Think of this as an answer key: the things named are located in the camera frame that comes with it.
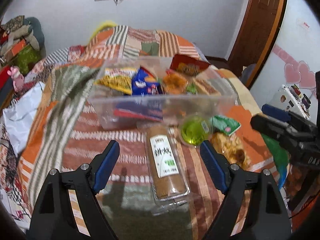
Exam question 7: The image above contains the clear bag of puff biscuits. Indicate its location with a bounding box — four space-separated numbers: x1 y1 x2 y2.
210 132 251 170

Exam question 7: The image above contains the brown cake roll clear box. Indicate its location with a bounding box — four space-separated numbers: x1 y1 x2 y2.
145 124 190 207

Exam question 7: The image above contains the red snack bag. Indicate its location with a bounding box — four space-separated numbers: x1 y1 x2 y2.
170 54 210 76

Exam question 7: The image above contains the orange snack pack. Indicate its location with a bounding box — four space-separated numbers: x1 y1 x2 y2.
162 70 188 95

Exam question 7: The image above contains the blue cookie bag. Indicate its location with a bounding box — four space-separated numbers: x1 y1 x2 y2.
113 66 164 121

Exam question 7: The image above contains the white yellow noodle snack bag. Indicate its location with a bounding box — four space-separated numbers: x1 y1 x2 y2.
95 67 137 95

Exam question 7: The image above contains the white sticker covered case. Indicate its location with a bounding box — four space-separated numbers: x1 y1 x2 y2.
268 85 311 120

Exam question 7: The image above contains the green small snack packet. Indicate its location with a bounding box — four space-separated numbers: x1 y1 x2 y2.
209 115 241 137

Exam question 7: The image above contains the square tan cracker pack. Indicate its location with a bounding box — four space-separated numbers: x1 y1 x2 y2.
193 77 221 96

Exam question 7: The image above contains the green jelly cup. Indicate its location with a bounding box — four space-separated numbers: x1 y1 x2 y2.
179 114 213 147

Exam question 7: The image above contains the white plastic bag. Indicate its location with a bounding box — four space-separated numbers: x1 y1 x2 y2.
3 82 45 156

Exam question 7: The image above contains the wooden door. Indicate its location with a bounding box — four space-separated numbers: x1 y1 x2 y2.
227 0 287 88

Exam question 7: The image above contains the pink plush toy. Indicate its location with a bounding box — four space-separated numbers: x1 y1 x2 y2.
7 66 24 93

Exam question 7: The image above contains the clear plastic storage bin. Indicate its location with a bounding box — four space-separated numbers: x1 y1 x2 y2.
88 56 236 130

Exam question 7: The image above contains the red box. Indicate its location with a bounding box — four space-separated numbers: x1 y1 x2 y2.
0 66 13 98

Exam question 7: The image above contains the patchwork striped bed quilt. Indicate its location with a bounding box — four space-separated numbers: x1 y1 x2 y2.
18 24 291 240

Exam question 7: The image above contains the pile of clothes and boxes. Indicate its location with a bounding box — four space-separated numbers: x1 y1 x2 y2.
1 15 44 75

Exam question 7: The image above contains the yellow pillow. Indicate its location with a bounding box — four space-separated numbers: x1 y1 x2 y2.
89 20 117 42

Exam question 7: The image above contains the pink heart wall decoration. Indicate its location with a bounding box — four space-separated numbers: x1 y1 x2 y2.
272 44 316 90

